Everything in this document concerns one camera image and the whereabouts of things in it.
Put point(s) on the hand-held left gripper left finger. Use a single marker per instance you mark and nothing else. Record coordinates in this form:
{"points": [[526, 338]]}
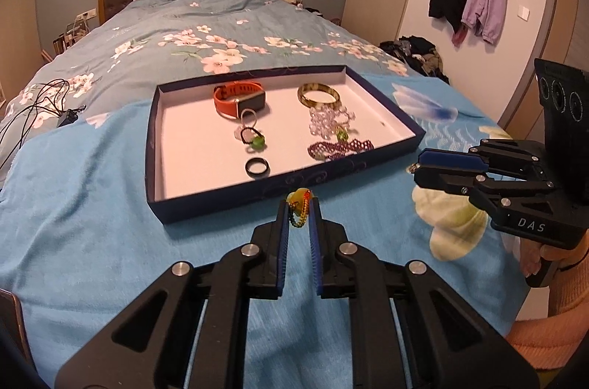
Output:
{"points": [[285, 232]]}

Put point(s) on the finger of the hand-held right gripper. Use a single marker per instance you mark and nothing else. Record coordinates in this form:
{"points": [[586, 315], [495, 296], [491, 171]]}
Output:
{"points": [[437, 182], [451, 159]]}

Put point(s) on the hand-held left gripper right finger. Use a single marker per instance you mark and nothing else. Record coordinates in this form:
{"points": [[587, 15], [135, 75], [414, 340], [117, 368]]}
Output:
{"points": [[314, 232]]}

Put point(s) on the dark blue box tray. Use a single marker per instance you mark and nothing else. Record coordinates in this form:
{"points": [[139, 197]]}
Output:
{"points": [[193, 150]]}

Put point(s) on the person's right forearm pink sleeve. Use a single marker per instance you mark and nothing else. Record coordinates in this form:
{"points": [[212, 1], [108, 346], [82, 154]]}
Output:
{"points": [[561, 324]]}

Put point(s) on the person's right hand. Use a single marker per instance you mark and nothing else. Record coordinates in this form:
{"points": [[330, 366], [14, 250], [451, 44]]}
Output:
{"points": [[531, 262]]}

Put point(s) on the pile of dark clothes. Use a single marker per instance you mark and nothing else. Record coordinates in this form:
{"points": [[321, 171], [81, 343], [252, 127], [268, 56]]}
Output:
{"points": [[414, 53]]}

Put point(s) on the amber bangle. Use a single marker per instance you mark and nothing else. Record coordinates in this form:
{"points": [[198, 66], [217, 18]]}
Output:
{"points": [[317, 104]]}

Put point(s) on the orange smartwatch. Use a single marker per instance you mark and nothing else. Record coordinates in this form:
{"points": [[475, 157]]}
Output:
{"points": [[251, 103]]}

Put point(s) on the wooden door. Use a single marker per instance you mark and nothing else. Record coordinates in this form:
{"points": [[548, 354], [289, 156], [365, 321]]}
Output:
{"points": [[552, 25]]}

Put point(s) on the blue flower print blanket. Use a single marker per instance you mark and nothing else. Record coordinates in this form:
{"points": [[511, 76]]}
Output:
{"points": [[92, 209]]}

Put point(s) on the blue floral duvet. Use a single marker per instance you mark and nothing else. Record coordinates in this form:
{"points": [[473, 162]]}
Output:
{"points": [[184, 25]]}

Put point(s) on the black charger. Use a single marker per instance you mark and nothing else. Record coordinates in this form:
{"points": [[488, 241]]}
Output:
{"points": [[66, 118]]}

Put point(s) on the dark brown board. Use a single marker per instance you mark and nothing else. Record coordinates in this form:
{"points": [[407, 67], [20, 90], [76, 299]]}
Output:
{"points": [[11, 324]]}

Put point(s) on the bedside cosmetics rack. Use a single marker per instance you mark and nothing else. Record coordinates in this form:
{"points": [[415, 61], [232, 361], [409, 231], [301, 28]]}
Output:
{"points": [[69, 37]]}

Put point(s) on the white light switch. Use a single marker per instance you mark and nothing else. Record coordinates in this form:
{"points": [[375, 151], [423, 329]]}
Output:
{"points": [[523, 11]]}

